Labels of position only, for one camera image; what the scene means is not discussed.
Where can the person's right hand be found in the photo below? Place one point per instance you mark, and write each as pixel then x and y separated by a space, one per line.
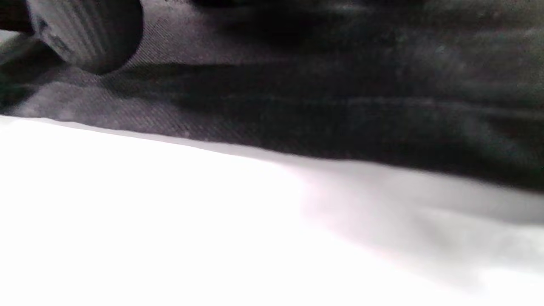
pixel 340 97

